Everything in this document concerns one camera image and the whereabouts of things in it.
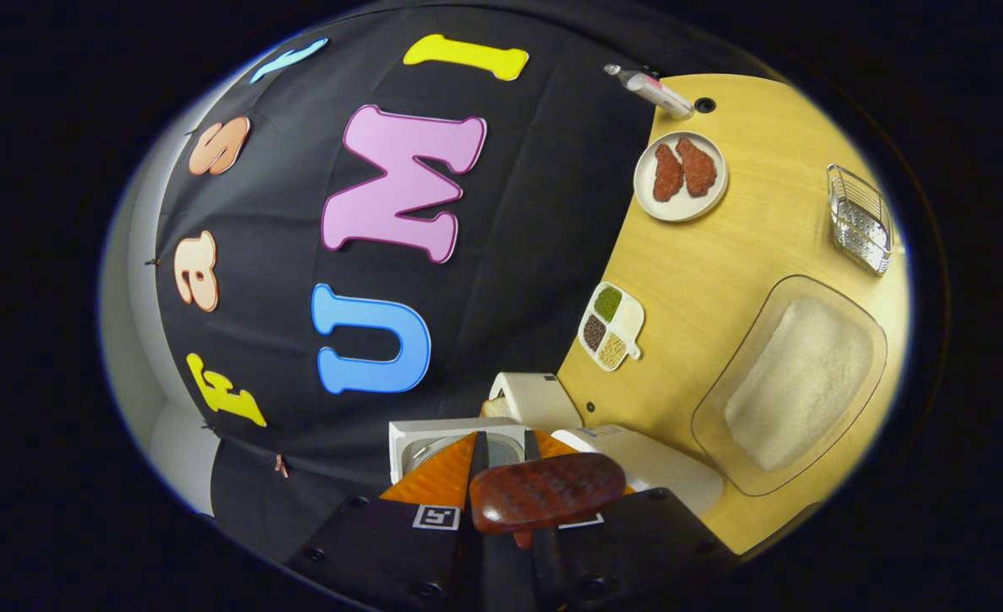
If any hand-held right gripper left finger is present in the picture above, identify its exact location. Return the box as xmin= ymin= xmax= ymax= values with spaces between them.
xmin=285 ymin=431 xmax=490 ymax=612

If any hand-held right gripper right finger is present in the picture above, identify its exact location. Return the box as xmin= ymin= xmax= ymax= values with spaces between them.
xmin=523 ymin=429 xmax=740 ymax=612

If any white rice cooker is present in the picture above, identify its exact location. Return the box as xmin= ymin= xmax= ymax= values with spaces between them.
xmin=388 ymin=416 xmax=725 ymax=517

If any brown wooden spoon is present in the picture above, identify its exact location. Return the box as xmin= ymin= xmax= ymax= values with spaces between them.
xmin=470 ymin=452 xmax=627 ymax=549

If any clear container of white rice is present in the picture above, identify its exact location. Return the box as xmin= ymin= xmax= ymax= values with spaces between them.
xmin=691 ymin=274 xmax=889 ymax=498

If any metal wire chopstick holder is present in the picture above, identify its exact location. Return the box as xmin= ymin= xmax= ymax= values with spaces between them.
xmin=826 ymin=163 xmax=895 ymax=277

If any white toaster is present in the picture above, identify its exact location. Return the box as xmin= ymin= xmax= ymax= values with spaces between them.
xmin=489 ymin=372 xmax=585 ymax=434

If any white divided dish of grains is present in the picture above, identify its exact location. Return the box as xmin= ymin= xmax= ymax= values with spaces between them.
xmin=577 ymin=281 xmax=646 ymax=372

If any white round plate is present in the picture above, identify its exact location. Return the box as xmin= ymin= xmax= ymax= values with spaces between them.
xmin=633 ymin=131 xmax=729 ymax=224

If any black backdrop cloth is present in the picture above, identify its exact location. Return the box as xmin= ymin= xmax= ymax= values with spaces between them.
xmin=153 ymin=4 xmax=774 ymax=566

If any red meat patty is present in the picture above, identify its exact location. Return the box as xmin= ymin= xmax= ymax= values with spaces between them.
xmin=653 ymin=143 xmax=686 ymax=203
xmin=676 ymin=137 xmax=718 ymax=198

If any clear bottle with pink label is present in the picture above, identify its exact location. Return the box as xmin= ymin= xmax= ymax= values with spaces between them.
xmin=603 ymin=63 xmax=695 ymax=121

